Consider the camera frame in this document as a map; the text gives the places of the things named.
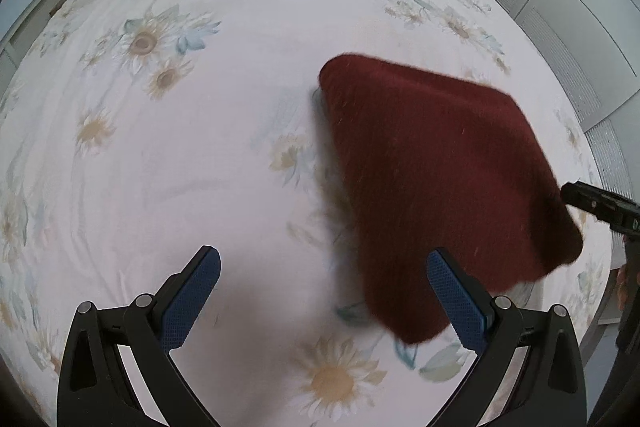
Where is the dark red knitted sweater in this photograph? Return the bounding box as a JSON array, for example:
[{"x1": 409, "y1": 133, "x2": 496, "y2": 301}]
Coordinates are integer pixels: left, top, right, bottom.
[{"x1": 319, "y1": 54, "x2": 584, "y2": 345}]

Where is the white louvered wardrobe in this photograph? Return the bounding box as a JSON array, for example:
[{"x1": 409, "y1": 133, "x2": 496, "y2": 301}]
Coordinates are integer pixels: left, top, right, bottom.
[{"x1": 497, "y1": 0, "x2": 639, "y2": 196}]

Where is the white left side cabinet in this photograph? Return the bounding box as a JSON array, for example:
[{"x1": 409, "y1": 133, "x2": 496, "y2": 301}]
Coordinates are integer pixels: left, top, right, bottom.
[{"x1": 0, "y1": 0, "x2": 66, "y2": 93}]

